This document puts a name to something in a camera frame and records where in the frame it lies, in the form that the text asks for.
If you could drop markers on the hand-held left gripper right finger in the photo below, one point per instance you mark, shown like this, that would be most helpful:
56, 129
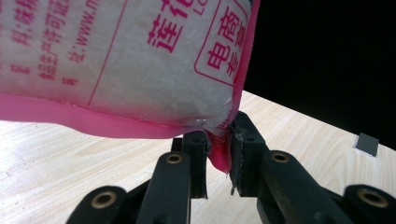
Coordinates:
280, 180

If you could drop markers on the small grey square tag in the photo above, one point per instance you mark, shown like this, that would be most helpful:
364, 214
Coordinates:
367, 144

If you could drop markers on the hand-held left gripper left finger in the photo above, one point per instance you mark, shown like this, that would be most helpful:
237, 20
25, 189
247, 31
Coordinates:
174, 180

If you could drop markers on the pink and white plastic bag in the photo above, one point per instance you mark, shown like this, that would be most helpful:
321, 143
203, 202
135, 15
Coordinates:
130, 62

